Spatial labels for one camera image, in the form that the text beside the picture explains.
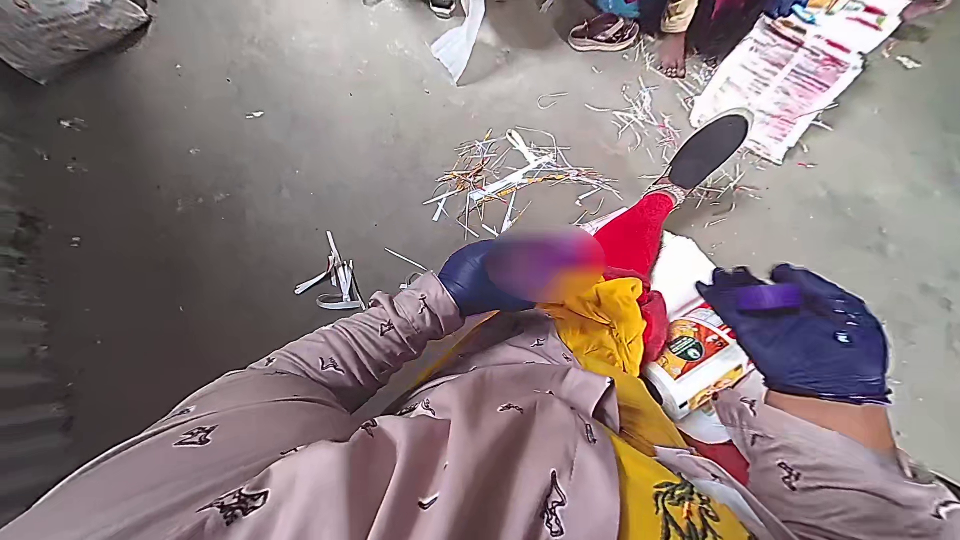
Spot yellow cloth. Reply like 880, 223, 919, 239
405, 276, 751, 540

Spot pile of mixed paper strips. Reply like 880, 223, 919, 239
422, 127, 625, 240

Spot white container with orange label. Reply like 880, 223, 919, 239
643, 306, 753, 422

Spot person's right hand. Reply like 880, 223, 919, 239
696, 262, 892, 406

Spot purple tape roll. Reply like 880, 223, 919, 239
738, 283, 803, 313

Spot white paper sheet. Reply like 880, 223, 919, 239
651, 231, 719, 324

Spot person's right forearm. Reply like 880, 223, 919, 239
714, 371, 960, 540

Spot red and white printed sheet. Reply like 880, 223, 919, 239
689, 0, 912, 166

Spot black oval-soled shoe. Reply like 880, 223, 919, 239
666, 108, 754, 192

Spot white plastic scrap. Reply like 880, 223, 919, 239
430, 0, 488, 86

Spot brown strapped sandal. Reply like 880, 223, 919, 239
567, 12, 642, 54

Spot scattered thin paper shreds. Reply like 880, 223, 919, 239
585, 41, 762, 226

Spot person's left hand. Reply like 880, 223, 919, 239
438, 238, 538, 317

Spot person's left forearm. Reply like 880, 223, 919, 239
142, 270, 466, 436

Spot person's body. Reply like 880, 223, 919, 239
0, 309, 804, 540

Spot grey white sack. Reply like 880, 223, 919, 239
0, 0, 154, 86

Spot bunch of white paper strips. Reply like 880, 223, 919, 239
294, 230, 367, 312

